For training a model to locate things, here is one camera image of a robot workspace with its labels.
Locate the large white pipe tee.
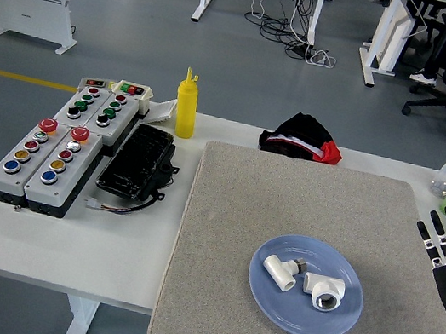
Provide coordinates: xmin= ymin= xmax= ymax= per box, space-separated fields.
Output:
xmin=299 ymin=271 xmax=348 ymax=316

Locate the small white pipe tee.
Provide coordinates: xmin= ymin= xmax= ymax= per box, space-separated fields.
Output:
xmin=258 ymin=250 xmax=310 ymax=296

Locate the blue plastic plate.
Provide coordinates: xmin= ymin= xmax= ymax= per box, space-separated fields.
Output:
xmin=238 ymin=227 xmax=374 ymax=334

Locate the grey-brown mat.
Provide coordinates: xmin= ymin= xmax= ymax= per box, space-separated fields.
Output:
xmin=146 ymin=134 xmax=446 ymax=334

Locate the black red cloth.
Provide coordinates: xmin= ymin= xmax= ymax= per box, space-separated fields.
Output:
xmin=256 ymin=105 xmax=350 ymax=168

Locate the white desk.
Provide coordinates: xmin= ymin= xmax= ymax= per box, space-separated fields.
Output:
xmin=352 ymin=0 xmax=446 ymax=101

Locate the yellow squeeze bottle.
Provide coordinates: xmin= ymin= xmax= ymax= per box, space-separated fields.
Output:
xmin=169 ymin=66 xmax=205 ymax=141

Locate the white plastic cover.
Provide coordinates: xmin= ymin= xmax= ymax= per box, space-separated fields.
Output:
xmin=144 ymin=94 xmax=180 ymax=128

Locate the black plastic housing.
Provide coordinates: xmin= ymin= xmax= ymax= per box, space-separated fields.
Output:
xmin=93 ymin=117 xmax=187 ymax=207

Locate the grey four-button control box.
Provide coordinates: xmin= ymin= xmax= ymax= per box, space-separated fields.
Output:
xmin=76 ymin=86 xmax=144 ymax=151
xmin=52 ymin=80 xmax=112 ymax=134

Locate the white table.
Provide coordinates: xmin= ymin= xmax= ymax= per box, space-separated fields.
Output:
xmin=0 ymin=75 xmax=446 ymax=334

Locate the floor cable bundle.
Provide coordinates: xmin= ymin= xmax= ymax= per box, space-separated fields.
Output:
xmin=237 ymin=0 xmax=348 ymax=71

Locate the white connector with wires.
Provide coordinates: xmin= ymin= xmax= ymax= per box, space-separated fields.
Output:
xmin=84 ymin=180 xmax=163 ymax=222

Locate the white red-green switch box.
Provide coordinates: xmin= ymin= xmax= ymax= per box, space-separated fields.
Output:
xmin=107 ymin=78 xmax=156 ymax=117

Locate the small grey switch box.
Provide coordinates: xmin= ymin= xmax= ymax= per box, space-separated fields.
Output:
xmin=77 ymin=74 xmax=118 ymax=96

